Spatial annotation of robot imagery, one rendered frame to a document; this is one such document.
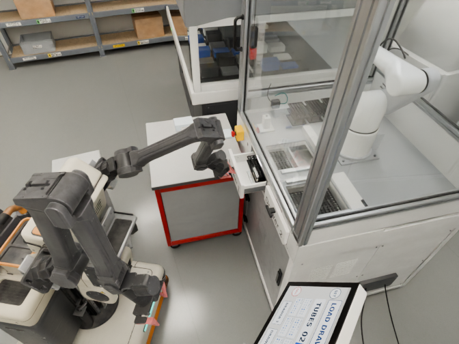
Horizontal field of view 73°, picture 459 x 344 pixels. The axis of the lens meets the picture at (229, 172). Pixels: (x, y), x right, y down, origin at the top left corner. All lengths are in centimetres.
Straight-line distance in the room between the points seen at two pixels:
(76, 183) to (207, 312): 167
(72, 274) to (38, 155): 264
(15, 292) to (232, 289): 129
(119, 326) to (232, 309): 72
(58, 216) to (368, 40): 76
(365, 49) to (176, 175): 134
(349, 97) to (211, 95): 157
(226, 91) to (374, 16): 167
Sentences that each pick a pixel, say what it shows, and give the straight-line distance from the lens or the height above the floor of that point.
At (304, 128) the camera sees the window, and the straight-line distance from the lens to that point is 116.
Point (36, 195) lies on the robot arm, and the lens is 74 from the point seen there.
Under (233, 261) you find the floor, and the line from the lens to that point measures 239.
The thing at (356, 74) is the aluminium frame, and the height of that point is 174.
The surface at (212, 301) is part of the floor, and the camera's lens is 227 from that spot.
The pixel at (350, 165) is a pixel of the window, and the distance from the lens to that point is 110.
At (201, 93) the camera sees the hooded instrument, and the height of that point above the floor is 90.
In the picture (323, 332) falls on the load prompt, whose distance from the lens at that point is 103.
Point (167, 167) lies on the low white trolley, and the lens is 193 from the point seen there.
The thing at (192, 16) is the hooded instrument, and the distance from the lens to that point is 208.
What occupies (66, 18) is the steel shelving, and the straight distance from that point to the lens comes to 499.
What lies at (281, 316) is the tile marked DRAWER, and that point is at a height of 101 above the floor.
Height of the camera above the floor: 211
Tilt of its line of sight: 46 degrees down
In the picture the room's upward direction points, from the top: 1 degrees clockwise
